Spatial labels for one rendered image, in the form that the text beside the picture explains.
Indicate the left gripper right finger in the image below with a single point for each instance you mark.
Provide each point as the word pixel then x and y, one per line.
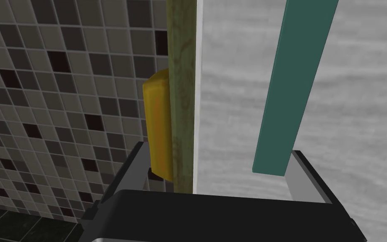
pixel 306 181

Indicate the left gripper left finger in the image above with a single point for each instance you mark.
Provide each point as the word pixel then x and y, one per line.
pixel 131 171

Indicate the yellow block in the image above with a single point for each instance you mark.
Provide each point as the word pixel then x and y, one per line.
pixel 158 124

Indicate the olive green cupboard side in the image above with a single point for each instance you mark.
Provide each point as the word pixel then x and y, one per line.
pixel 181 97

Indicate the grey cupboard door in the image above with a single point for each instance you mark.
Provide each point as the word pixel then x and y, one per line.
pixel 348 101

